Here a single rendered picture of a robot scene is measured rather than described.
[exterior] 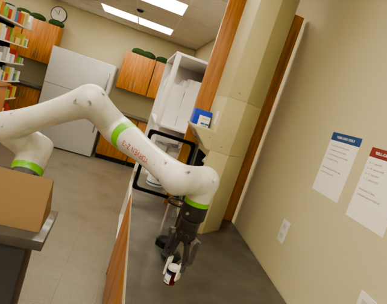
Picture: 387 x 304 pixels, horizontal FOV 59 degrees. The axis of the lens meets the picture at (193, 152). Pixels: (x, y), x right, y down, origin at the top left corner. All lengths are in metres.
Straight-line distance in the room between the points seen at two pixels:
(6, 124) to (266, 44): 1.28
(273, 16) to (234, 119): 0.56
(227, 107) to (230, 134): 0.15
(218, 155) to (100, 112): 0.79
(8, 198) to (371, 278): 1.33
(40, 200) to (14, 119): 0.33
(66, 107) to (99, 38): 6.13
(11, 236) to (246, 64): 1.33
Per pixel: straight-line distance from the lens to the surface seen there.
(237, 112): 1.86
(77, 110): 1.32
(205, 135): 1.84
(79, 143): 6.86
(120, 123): 1.35
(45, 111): 1.41
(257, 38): 1.90
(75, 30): 7.52
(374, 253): 1.33
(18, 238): 1.49
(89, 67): 6.73
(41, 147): 1.61
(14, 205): 1.52
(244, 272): 1.75
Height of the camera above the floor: 1.63
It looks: 8 degrees down
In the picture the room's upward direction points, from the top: 18 degrees clockwise
